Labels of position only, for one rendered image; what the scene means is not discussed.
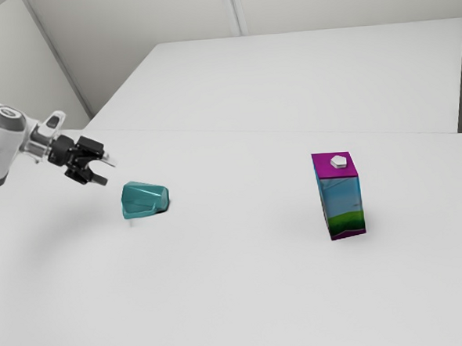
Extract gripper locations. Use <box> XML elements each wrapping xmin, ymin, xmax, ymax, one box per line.
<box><xmin>47</xmin><ymin>132</ymin><xmax>121</xmax><ymax>190</ymax></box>

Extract teal faceted mug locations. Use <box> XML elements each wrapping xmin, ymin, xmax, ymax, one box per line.
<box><xmin>119</xmin><ymin>178</ymin><xmax>171</xmax><ymax>221</ymax></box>

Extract purple and blue carton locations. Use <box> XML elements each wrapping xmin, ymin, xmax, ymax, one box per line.
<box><xmin>311</xmin><ymin>150</ymin><xmax>368</xmax><ymax>242</ymax></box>

